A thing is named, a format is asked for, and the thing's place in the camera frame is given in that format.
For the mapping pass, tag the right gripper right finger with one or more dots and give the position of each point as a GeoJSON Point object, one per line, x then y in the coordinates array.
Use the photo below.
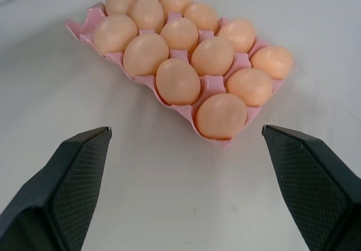
{"type": "Point", "coordinates": [316, 189]}

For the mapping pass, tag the pink egg tray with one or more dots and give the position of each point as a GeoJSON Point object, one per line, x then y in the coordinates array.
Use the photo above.
{"type": "Point", "coordinates": [211, 86]}

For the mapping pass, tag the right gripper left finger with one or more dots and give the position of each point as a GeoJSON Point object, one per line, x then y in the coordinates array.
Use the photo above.
{"type": "Point", "coordinates": [56, 194]}

